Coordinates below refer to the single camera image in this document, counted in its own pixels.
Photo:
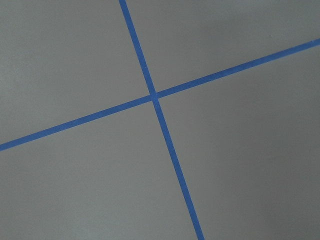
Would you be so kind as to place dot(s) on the blue tape line crosswise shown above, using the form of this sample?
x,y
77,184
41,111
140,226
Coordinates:
x,y
160,94

